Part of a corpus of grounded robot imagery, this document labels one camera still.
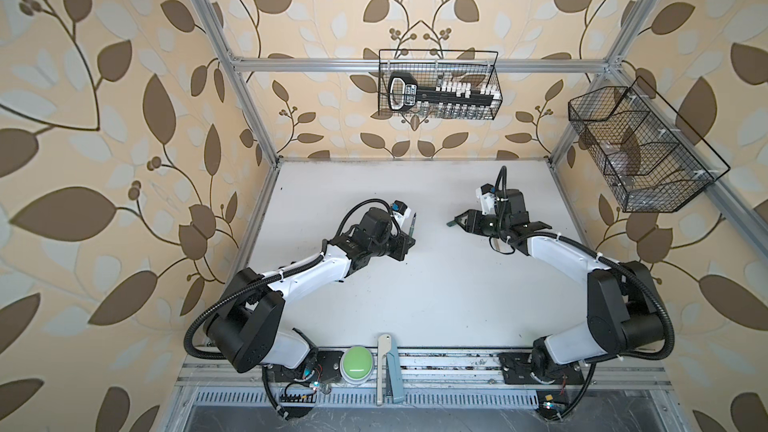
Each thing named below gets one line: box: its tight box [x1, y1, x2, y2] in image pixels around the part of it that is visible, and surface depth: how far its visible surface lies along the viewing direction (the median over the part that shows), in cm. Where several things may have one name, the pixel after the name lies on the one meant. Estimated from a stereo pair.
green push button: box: [339, 345, 374, 385], surface depth 75 cm
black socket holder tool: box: [387, 71, 502, 112], surface depth 84 cm
